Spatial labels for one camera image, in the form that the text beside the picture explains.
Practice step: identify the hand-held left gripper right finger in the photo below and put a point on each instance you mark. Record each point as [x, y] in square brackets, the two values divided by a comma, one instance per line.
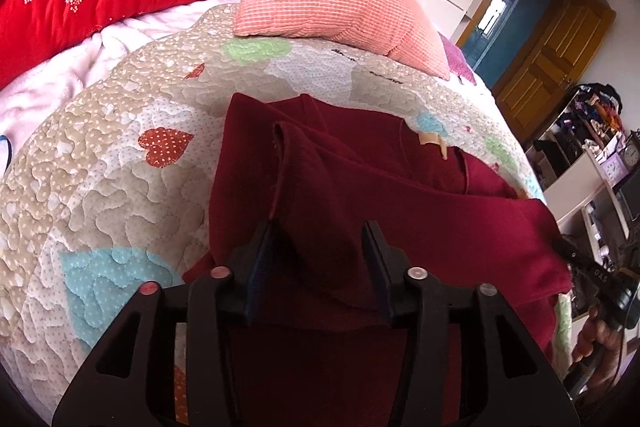
[376, 269]

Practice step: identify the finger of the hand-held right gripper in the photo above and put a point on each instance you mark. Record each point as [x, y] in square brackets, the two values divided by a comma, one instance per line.
[570, 249]

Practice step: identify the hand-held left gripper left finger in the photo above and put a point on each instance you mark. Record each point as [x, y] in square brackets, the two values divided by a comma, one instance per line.
[260, 269]

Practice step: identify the dark red garment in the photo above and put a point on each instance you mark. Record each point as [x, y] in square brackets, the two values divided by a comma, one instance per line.
[375, 167]

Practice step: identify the shelf rack with clothes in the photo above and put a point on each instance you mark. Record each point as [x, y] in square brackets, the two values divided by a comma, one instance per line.
[580, 122]

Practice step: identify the person's right hand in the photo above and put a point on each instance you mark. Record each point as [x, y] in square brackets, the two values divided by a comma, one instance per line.
[600, 342]

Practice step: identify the white cabinet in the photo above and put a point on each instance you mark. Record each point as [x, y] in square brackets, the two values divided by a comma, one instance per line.
[575, 187]

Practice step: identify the purple square clock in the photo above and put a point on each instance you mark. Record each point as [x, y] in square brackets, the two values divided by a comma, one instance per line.
[616, 169]

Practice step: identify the brown mantel clock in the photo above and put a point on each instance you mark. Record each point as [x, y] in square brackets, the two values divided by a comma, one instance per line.
[631, 154]

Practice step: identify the wooden door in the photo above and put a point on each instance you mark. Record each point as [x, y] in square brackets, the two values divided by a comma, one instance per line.
[545, 72]

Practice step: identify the heart-patterned quilted bedspread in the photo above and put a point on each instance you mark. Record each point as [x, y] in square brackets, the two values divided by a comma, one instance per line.
[100, 187]

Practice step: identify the purple cloth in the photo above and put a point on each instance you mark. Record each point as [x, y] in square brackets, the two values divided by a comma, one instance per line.
[457, 59]

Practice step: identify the blue glass door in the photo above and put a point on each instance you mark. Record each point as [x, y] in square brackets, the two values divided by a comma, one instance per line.
[515, 7]

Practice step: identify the pink textured pillow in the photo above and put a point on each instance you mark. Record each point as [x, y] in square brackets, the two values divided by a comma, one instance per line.
[325, 2]

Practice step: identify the pale pink fleece sheet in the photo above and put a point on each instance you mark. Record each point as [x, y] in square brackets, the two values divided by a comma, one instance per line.
[60, 77]

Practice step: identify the red floral duvet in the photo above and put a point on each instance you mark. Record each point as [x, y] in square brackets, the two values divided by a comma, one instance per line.
[100, 7]

